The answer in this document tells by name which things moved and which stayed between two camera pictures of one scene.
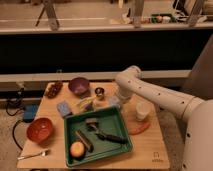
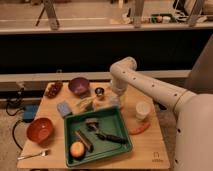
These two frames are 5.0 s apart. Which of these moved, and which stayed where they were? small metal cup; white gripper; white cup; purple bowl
Moved: white gripper
Stayed: purple bowl; white cup; small metal cup
